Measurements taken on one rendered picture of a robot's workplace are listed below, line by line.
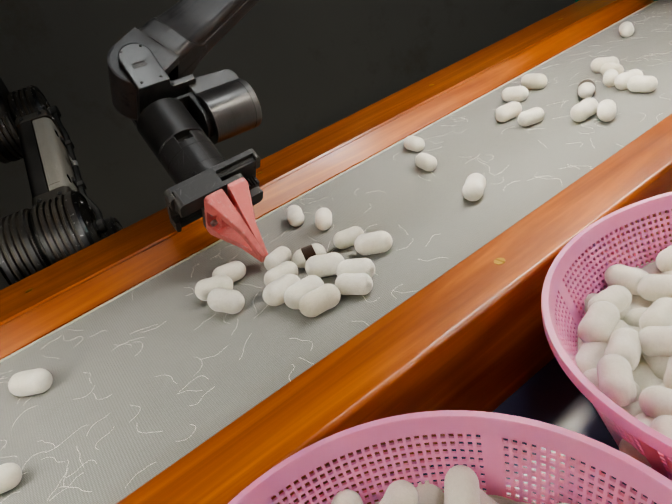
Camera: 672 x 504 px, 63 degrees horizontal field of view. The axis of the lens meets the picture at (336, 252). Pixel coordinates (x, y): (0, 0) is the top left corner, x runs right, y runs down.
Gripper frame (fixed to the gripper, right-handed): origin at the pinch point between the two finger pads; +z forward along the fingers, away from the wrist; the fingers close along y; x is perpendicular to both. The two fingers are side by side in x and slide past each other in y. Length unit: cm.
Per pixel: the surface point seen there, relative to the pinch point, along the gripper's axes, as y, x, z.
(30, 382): -22.7, 0.2, -0.2
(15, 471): -25.1, -5.6, 7.3
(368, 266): 4.6, -7.7, 9.2
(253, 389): -9.2, -8.5, 12.4
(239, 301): -5.2, -3.4, 4.4
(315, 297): -1.0, -8.0, 9.0
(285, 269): -0.1, -3.5, 4.1
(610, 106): 39.6, -7.8, 8.8
